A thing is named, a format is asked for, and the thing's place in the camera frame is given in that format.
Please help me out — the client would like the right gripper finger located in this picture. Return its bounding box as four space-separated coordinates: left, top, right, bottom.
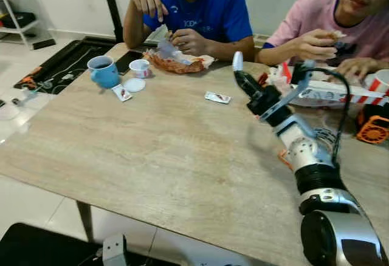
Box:
234 69 263 98

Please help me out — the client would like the white sauce sachet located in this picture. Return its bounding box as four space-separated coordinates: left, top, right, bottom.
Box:
111 84 133 103
204 91 232 104

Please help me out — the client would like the KFC striped food tray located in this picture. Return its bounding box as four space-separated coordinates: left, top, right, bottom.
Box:
267 66 389 106

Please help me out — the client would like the paper lined chicken basket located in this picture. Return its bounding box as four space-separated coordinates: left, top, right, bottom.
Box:
143 26 215 74

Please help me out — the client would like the person in pink shirt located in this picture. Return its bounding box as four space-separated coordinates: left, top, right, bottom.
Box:
255 0 389 81

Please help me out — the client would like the orange black gadget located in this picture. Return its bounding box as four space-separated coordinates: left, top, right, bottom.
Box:
356 103 389 145

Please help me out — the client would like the KFC striped paper cup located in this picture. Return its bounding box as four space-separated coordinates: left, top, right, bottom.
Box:
367 69 389 94

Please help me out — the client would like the light wooden table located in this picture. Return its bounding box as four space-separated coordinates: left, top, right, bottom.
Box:
0 41 389 266

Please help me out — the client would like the white round lid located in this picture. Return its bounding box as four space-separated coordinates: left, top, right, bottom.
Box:
123 78 146 93

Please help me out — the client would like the plain black smartphone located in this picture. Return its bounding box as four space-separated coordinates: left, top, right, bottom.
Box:
115 50 146 75

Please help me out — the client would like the blue mug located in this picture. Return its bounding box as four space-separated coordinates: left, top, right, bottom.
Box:
87 55 121 89

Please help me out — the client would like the black metal stand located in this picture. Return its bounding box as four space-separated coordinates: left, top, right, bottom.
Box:
91 0 125 43

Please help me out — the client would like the black floor mat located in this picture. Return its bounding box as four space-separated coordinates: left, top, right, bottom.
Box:
15 35 116 94

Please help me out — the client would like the white shelf unit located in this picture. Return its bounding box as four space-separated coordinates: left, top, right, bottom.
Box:
0 0 55 51

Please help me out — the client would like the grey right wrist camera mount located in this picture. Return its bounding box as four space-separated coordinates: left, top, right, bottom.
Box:
260 60 317 124

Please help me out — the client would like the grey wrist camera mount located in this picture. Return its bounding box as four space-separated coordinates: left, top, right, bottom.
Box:
102 234 128 266
260 60 317 124

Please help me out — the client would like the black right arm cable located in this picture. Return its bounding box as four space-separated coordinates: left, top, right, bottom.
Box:
304 66 353 163

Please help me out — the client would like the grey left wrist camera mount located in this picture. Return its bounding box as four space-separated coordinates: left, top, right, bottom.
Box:
102 234 128 266

